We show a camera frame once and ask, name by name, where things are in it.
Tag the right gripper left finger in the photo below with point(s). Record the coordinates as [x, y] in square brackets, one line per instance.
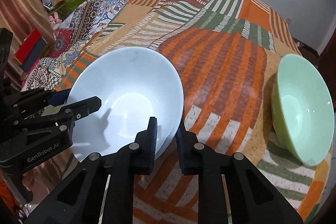
[101, 188]

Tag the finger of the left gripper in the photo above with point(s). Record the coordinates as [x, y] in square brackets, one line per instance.
[67, 115]
[59, 98]

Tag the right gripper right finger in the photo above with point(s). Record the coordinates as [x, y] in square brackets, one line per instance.
[230, 188]

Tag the white bowl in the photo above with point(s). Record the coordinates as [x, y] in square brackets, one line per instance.
[133, 84]

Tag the green bowl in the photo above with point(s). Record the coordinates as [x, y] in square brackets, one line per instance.
[302, 110]

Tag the person left hand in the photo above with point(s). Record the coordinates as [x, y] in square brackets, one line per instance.
[28, 181]

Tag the red box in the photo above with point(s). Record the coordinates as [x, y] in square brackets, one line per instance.
[27, 45]

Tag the pink bunny toy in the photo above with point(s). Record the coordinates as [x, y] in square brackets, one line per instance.
[55, 22]

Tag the patterned quilt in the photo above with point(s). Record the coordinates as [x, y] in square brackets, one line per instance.
[88, 19]

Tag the green cardboard box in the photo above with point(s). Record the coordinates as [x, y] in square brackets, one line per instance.
[66, 7]

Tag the striped curtain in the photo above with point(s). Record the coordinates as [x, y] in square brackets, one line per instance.
[21, 17]

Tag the striped patchwork blanket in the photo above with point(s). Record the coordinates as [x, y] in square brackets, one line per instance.
[226, 53]

